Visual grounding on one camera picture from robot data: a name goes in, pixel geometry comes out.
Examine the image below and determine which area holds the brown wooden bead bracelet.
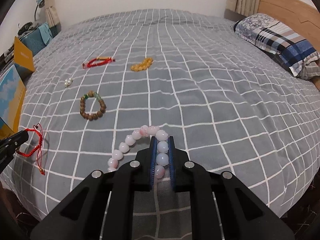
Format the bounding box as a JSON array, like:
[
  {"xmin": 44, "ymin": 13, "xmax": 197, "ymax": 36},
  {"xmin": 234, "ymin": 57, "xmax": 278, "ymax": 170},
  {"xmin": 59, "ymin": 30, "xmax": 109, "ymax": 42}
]
[{"xmin": 79, "ymin": 90, "xmax": 107, "ymax": 121}]

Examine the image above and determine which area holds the pink bead bracelet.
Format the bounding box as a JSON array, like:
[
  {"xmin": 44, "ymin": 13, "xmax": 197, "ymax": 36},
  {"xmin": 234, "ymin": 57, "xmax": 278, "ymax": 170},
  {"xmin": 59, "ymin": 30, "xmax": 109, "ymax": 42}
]
[{"xmin": 107, "ymin": 125, "xmax": 169, "ymax": 180}]

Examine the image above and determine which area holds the wooden headboard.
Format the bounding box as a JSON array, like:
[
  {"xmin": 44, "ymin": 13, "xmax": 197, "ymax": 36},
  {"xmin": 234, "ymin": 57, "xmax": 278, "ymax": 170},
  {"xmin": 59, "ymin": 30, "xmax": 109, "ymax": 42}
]
[{"xmin": 257, "ymin": 0, "xmax": 319, "ymax": 88}]

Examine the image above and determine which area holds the blue plaid pillow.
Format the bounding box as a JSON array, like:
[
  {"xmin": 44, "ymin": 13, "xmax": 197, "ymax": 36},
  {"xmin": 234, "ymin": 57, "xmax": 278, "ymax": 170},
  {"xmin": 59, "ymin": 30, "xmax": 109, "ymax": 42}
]
[{"xmin": 234, "ymin": 13, "xmax": 319, "ymax": 80}]

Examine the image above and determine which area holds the red cord bracelet wooden tag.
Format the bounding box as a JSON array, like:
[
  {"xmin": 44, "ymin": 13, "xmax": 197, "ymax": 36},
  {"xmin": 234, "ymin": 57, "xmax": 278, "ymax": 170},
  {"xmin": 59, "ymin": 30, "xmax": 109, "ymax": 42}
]
[{"xmin": 16, "ymin": 123, "xmax": 46, "ymax": 176}]

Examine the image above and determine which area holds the red cord bracelet gold tube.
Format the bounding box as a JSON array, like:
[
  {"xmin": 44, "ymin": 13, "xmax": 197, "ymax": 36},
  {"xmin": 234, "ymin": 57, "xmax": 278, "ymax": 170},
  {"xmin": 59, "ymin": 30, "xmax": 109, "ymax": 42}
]
[{"xmin": 82, "ymin": 57, "xmax": 116, "ymax": 69}]

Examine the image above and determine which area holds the blue desk lamp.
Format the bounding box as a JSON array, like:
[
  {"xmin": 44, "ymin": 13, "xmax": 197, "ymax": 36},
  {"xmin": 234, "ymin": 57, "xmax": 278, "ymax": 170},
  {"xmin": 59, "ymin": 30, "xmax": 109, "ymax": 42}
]
[{"xmin": 34, "ymin": 0, "xmax": 45, "ymax": 22}]

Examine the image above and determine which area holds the blue yellow cardboard box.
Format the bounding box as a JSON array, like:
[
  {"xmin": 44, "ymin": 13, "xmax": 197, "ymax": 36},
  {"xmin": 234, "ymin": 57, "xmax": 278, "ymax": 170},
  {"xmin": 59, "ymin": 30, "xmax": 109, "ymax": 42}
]
[{"xmin": 0, "ymin": 37, "xmax": 35, "ymax": 139}]

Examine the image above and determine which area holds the grey checked bed sheet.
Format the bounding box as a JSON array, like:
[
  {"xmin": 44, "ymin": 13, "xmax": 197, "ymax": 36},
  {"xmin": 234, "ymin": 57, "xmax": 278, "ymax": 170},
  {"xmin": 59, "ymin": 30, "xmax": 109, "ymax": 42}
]
[{"xmin": 1, "ymin": 9, "xmax": 319, "ymax": 239}]

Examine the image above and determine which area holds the yellow amber bead bracelet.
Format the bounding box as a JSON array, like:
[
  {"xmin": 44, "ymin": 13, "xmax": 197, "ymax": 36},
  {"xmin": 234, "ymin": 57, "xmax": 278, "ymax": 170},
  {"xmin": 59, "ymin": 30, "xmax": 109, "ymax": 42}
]
[{"xmin": 130, "ymin": 57, "xmax": 154, "ymax": 72}]

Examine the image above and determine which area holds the white pearl cluster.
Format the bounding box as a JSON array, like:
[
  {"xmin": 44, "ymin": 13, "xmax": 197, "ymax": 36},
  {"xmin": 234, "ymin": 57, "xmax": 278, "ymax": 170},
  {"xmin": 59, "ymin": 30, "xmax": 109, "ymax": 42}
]
[{"xmin": 65, "ymin": 77, "xmax": 73, "ymax": 88}]

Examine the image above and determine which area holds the teal suitcase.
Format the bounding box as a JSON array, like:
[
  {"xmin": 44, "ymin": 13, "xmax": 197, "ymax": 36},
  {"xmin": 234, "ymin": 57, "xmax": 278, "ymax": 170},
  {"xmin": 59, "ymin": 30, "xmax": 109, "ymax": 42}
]
[{"xmin": 19, "ymin": 23, "xmax": 53, "ymax": 56}]

